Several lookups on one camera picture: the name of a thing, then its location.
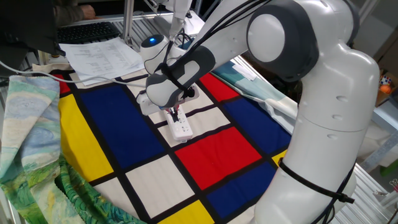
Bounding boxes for teal and white cloth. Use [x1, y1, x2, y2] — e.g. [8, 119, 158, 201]
[213, 60, 299, 134]

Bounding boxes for printed paper sheets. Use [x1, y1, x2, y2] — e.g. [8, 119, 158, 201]
[58, 36, 146, 86]

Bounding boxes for colour-block Mondrian tablecloth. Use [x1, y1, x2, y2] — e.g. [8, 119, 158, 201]
[32, 54, 293, 224]

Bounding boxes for bare person hand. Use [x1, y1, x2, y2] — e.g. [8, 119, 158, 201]
[81, 4, 96, 21]

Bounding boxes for black keyboard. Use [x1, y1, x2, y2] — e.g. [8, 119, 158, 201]
[56, 21, 121, 44]

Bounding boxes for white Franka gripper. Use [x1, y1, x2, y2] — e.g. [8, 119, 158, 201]
[136, 86, 200, 123]

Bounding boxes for aluminium frame rail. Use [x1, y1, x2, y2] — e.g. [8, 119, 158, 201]
[55, 12, 174, 29]

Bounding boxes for white paper tag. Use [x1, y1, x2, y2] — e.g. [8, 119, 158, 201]
[232, 63, 257, 82]

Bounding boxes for green plastic item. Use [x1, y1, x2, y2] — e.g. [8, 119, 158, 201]
[379, 157, 398, 177]

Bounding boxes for upright aluminium frame post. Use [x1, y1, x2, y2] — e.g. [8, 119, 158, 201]
[122, 0, 136, 47]

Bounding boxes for green painted landscape cloth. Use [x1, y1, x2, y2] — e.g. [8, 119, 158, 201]
[0, 75, 147, 224]

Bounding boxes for grey power strip cable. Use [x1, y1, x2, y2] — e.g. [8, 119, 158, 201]
[0, 60, 147, 89]

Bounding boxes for white four-socket power strip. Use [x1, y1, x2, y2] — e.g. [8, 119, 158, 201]
[164, 107, 194, 143]

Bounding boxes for black monitor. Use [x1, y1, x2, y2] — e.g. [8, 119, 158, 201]
[0, 0, 67, 77]

